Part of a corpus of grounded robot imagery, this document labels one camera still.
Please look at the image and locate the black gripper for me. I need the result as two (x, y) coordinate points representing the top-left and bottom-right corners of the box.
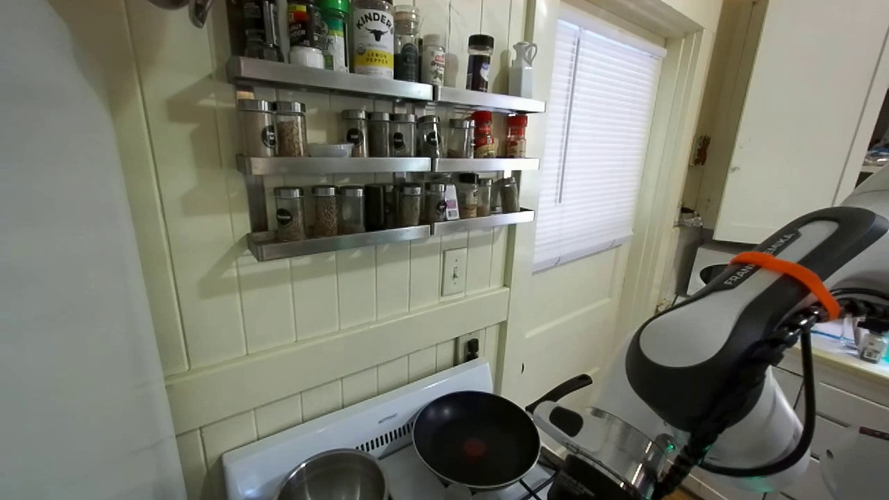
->
(547, 447), (644, 500)

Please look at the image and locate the white gas stove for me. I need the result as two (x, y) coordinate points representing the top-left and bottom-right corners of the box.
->
(221, 358), (594, 500)

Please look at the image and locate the clear glass spice jar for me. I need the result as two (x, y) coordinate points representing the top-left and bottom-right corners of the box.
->
(237, 94), (275, 158)
(479, 176), (500, 221)
(458, 176), (483, 223)
(446, 114), (475, 158)
(385, 180), (406, 232)
(306, 185), (339, 240)
(274, 98), (310, 158)
(399, 180), (425, 228)
(367, 110), (394, 158)
(274, 186), (306, 241)
(494, 173), (522, 216)
(343, 110), (369, 158)
(414, 111), (443, 158)
(333, 185), (367, 237)
(389, 110), (421, 158)

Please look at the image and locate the white label spice jar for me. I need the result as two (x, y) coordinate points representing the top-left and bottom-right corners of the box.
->
(428, 178), (461, 226)

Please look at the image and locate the red spice glass jar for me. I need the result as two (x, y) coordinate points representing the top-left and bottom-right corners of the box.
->
(503, 111), (532, 158)
(474, 110), (500, 158)

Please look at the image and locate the small clear glass bottle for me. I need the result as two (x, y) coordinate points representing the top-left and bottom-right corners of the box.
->
(508, 39), (540, 101)

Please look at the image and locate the black white label bottle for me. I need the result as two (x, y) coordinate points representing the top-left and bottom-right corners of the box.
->
(465, 33), (499, 94)

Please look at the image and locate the grey speckled spice jar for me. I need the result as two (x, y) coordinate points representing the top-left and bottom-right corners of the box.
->
(421, 33), (450, 87)

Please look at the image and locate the dark spice jar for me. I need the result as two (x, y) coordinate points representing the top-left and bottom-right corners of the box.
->
(394, 4), (425, 85)

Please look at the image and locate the green cap bottle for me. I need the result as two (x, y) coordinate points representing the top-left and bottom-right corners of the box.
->
(317, 0), (354, 72)

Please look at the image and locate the red white spice bottle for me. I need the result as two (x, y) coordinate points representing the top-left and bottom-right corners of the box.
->
(286, 0), (329, 69)

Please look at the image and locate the dark glass bottle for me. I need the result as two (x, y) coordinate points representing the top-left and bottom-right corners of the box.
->
(242, 0), (289, 61)

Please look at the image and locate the black frying pan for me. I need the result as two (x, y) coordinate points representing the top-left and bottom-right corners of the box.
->
(411, 373), (594, 491)

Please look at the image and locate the stainless steel pot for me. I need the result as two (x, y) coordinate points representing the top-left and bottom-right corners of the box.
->
(275, 447), (389, 500)

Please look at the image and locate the white base cabinet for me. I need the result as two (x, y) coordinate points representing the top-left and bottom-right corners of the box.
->
(776, 347), (889, 500)

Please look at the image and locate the small glass counter jar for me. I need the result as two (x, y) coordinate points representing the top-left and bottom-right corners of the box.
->
(856, 329), (889, 368)

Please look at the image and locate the white window blind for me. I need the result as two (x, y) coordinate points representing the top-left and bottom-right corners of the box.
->
(532, 18), (667, 276)

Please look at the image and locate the tall white cabinet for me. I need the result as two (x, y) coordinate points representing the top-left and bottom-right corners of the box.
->
(718, 0), (889, 246)

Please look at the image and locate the large white label tin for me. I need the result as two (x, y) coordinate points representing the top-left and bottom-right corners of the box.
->
(350, 0), (399, 78)

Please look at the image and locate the white refrigerator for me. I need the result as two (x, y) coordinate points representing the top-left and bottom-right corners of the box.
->
(0, 0), (193, 500)

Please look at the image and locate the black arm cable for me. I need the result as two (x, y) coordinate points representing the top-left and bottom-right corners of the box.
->
(685, 316), (824, 482)

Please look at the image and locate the orange velcro strap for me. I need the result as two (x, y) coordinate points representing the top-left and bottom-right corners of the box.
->
(731, 248), (849, 323)

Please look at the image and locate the steel wall spice rack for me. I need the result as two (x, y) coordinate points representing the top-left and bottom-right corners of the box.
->
(225, 53), (550, 265)

